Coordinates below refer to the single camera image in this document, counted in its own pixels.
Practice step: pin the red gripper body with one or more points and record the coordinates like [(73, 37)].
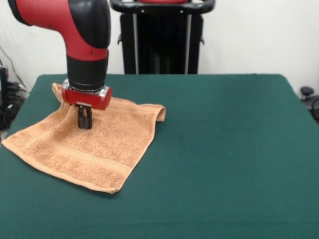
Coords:
[(87, 99)]

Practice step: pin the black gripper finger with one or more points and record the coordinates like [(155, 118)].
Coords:
[(89, 119), (81, 118)]

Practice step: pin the tan terry cloth towel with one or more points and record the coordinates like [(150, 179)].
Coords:
[(99, 149)]

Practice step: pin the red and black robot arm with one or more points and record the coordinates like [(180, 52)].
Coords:
[(74, 37)]

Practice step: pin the black electronics box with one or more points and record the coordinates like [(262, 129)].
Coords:
[(3, 99)]

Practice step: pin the dark green table cloth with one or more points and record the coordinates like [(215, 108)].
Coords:
[(224, 161)]

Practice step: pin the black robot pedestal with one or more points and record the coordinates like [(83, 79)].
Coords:
[(162, 49)]

